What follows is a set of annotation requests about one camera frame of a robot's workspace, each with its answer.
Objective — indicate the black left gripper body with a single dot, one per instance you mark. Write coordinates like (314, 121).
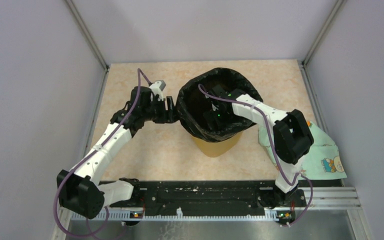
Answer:
(159, 114)

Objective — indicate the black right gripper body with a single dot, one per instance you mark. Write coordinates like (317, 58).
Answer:
(221, 119)

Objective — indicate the black plastic trash bag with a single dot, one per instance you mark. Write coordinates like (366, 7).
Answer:
(191, 104)

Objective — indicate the yellow ribbed trash bin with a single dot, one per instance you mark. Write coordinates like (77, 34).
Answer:
(216, 149)

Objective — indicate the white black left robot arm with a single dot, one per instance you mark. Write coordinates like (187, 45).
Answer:
(79, 189)

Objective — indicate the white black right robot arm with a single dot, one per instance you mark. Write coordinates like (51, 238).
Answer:
(289, 135)

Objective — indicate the light green patterned cloth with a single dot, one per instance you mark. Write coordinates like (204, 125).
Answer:
(323, 160)

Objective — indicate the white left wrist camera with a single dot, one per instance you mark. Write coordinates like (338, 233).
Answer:
(157, 89)

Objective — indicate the grey slotted cable duct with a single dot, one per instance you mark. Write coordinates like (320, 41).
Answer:
(128, 216)

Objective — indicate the left aluminium frame post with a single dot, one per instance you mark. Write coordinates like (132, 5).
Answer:
(85, 32)

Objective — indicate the aluminium frame post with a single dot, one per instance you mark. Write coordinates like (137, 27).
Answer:
(85, 32)
(337, 7)

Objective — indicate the right aluminium frame post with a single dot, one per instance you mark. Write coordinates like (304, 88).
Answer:
(337, 7)

